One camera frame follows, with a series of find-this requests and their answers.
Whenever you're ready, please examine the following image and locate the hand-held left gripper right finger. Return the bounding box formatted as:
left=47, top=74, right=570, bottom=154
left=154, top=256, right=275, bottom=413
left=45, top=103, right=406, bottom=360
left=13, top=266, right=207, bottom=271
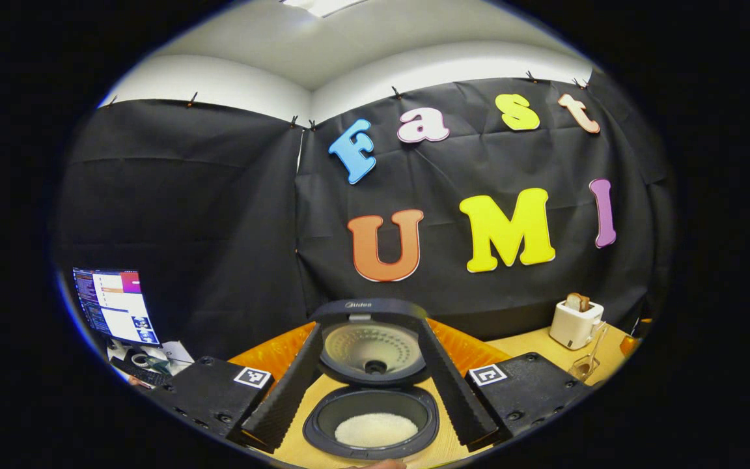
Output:
left=417, top=319, right=594, bottom=451

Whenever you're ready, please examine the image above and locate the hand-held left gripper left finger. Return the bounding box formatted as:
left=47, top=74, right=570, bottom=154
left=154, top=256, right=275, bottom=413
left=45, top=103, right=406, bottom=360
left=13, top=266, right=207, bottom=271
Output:
left=150, top=322, right=324, bottom=455

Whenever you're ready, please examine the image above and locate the wooden spoon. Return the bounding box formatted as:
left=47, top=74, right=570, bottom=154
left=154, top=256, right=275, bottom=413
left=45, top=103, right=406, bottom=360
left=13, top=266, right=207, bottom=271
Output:
left=577, top=322, right=609, bottom=378

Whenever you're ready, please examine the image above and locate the metal wire chopstick holder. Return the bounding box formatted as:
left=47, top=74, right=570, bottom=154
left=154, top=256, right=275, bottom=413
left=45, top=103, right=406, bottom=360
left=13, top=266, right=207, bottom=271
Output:
left=568, top=354, right=602, bottom=383

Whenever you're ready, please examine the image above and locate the white rice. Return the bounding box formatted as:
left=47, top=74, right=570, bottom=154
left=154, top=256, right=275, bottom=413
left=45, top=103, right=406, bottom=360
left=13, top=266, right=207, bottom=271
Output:
left=335, top=412, right=419, bottom=448

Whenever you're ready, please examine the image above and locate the black silver rice cooker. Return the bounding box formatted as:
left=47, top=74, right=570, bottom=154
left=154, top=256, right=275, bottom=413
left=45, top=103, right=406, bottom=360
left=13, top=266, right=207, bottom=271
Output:
left=302, top=298, right=441, bottom=462

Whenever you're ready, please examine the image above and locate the white toaster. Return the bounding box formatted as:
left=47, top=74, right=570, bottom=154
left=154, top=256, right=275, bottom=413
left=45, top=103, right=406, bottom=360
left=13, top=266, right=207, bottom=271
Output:
left=549, top=300, right=605, bottom=350

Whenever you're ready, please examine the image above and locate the white side table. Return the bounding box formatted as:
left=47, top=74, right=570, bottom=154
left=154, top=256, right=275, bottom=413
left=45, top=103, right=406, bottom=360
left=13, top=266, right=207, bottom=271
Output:
left=107, top=339, right=195, bottom=385

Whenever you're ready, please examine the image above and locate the black keyboard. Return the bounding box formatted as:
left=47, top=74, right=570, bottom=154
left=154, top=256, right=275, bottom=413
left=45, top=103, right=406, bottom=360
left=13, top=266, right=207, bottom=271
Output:
left=110, top=356, right=171, bottom=387

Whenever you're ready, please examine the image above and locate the computer monitor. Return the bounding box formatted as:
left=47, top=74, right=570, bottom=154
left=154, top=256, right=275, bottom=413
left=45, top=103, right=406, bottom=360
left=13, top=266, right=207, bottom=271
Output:
left=72, top=267, right=162, bottom=347

